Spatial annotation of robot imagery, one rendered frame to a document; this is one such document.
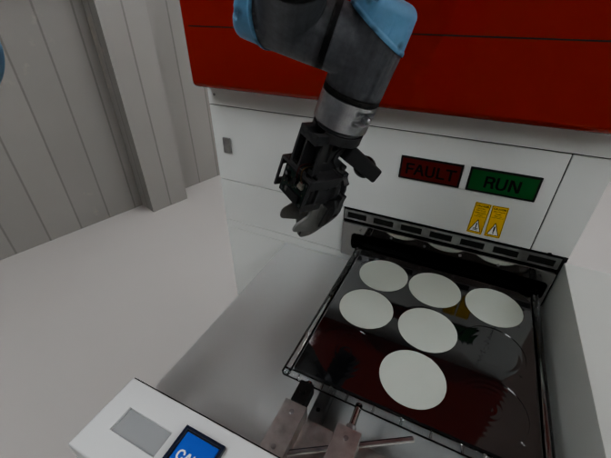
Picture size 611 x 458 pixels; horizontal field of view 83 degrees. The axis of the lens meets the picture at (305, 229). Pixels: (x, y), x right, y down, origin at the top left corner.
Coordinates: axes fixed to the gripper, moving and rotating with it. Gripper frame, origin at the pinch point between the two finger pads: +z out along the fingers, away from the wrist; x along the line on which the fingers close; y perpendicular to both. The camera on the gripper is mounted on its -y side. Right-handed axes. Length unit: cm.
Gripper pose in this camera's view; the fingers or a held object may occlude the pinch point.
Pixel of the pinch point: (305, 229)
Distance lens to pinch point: 60.5
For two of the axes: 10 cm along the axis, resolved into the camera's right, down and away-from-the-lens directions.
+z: -3.0, 7.2, 6.3
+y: -7.5, 2.2, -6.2
